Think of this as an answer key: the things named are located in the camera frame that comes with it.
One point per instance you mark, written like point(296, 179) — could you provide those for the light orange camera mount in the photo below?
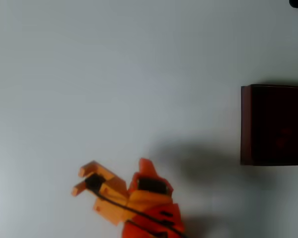
point(109, 198)

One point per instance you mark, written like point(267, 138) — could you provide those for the small red toy object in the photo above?
point(283, 138)

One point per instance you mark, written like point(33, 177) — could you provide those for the orange gripper with servo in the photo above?
point(151, 185)

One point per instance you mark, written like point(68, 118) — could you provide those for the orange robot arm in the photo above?
point(151, 225)

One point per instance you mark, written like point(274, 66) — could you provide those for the black camera module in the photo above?
point(95, 182)

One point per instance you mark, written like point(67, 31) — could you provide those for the dark red box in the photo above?
point(263, 111)

